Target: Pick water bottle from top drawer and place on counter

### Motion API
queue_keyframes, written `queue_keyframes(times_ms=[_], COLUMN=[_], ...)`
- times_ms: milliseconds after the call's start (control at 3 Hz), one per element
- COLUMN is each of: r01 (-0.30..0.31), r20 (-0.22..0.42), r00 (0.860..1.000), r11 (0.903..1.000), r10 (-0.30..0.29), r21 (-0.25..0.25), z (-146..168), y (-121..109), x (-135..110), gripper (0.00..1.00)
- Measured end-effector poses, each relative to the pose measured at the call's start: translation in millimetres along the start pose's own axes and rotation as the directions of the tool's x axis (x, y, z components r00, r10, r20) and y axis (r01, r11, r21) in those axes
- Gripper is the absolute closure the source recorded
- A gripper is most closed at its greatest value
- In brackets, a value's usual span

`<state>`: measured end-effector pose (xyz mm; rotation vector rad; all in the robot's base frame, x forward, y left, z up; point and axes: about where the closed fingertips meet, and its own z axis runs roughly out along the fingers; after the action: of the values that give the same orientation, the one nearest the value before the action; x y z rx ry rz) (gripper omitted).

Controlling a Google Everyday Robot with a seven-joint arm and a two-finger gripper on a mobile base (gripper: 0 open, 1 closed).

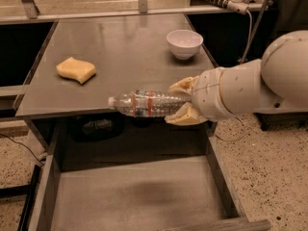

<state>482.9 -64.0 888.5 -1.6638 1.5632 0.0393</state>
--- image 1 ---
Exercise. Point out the open grey drawer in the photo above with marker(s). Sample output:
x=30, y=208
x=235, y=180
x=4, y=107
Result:
x=158, y=178

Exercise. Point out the white power strip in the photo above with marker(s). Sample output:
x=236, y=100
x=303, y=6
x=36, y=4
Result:
x=237, y=6

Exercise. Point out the white ceramic bowl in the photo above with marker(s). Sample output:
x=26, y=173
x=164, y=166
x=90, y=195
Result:
x=184, y=44

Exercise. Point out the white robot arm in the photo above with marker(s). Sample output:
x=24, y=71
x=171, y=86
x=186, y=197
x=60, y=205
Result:
x=277, y=83

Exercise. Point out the black bin under counter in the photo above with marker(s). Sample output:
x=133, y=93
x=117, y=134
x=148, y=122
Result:
x=84, y=128

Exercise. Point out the yellow sponge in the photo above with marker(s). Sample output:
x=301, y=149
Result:
x=77, y=70

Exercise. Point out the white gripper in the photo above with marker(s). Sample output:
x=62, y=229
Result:
x=207, y=93

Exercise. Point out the clear plastic water bottle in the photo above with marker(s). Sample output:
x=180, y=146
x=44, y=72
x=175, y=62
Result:
x=148, y=103

